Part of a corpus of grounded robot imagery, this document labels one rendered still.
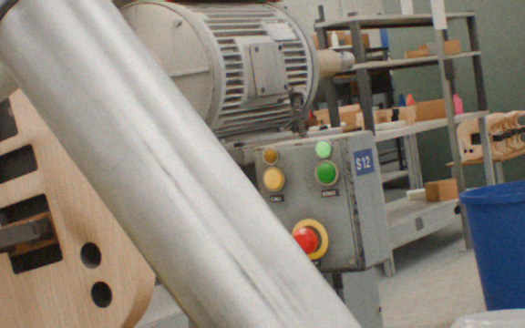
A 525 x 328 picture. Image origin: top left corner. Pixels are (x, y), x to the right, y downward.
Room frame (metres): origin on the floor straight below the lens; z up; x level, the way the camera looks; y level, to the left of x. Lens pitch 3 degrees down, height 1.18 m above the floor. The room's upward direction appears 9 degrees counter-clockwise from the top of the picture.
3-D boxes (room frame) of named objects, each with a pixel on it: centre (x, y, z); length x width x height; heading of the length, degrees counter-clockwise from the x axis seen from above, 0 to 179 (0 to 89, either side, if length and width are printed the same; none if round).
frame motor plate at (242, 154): (2.01, 0.04, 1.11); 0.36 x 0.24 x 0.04; 148
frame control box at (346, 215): (1.75, -0.09, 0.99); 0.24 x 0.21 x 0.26; 148
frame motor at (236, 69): (1.95, 0.06, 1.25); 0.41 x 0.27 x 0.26; 148
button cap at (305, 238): (1.63, -0.05, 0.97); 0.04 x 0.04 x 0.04; 58
